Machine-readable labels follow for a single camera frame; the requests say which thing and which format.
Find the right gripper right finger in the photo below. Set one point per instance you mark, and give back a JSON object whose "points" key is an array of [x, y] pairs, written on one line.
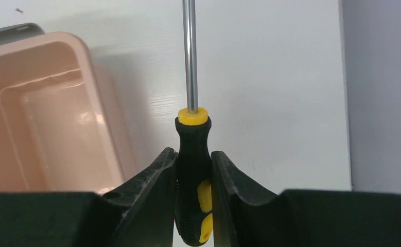
{"points": [[247, 214]]}

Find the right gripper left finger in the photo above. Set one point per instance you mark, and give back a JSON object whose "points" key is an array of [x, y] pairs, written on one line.
{"points": [[139, 212]]}

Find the black yellow screwdriver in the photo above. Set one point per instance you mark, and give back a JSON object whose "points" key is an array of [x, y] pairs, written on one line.
{"points": [[193, 214]]}

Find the pink plastic bin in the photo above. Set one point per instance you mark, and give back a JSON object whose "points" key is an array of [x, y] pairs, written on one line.
{"points": [[61, 125]]}

